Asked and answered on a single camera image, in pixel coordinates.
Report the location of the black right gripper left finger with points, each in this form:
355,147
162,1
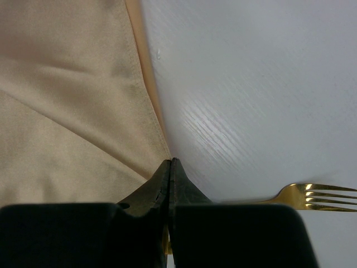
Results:
129,233

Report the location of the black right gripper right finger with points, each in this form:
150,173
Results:
207,234

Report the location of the gold fork black handle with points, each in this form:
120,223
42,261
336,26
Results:
297,196

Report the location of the peach cloth napkin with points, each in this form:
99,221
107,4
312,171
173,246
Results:
80,115

